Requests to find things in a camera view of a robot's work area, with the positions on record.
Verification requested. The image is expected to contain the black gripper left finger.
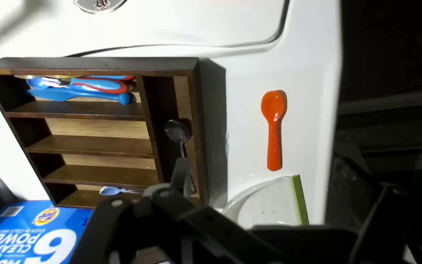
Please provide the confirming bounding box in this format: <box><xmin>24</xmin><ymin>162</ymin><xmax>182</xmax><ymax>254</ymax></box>
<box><xmin>71</xmin><ymin>156</ymin><xmax>291</xmax><ymax>264</ymax></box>

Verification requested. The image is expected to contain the blue plastic spoon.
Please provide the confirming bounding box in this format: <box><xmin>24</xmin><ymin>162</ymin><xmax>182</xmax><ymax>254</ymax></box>
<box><xmin>27</xmin><ymin>87</ymin><xmax>135</xmax><ymax>107</ymax></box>

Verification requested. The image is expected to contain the clear bag with green strip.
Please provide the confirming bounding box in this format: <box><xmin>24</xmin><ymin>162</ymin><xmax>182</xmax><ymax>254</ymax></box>
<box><xmin>254</xmin><ymin>173</ymin><xmax>311</xmax><ymax>226</ymax></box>

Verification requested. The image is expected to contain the blue spoon with red rim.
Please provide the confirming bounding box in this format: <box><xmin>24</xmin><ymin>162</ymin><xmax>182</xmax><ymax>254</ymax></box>
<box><xmin>25</xmin><ymin>74</ymin><xmax>138</xmax><ymax>97</ymax></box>

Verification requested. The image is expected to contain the white washing machine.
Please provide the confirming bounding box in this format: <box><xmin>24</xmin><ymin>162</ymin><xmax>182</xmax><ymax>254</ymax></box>
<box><xmin>0</xmin><ymin>0</ymin><xmax>345</xmax><ymax>232</ymax></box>

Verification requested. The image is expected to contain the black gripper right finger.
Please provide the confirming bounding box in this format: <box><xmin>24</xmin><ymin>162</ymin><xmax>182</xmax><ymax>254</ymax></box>
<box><xmin>326</xmin><ymin>141</ymin><xmax>422</xmax><ymax>264</ymax></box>

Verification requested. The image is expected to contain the oval silver washer badge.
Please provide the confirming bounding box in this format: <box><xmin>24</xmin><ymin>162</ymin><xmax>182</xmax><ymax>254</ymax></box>
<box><xmin>72</xmin><ymin>0</ymin><xmax>128</xmax><ymax>16</ymax></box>

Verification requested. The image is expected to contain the dark wooden cutlery holder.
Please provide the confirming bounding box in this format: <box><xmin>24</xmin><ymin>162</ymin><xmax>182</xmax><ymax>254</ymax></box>
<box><xmin>0</xmin><ymin>56</ymin><xmax>210</xmax><ymax>210</ymax></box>

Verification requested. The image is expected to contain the orange plastic spoon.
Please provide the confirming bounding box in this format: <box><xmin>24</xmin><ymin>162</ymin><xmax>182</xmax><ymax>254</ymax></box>
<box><xmin>260</xmin><ymin>88</ymin><xmax>289</xmax><ymax>173</ymax></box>

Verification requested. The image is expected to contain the silver metal spoon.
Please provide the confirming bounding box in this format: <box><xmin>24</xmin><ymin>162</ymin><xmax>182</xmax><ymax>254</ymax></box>
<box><xmin>164</xmin><ymin>118</ymin><xmax>197</xmax><ymax>197</ymax></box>

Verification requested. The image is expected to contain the blue cleaning product box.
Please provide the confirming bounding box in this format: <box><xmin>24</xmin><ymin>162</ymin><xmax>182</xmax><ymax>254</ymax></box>
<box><xmin>0</xmin><ymin>200</ymin><xmax>96</xmax><ymax>264</ymax></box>

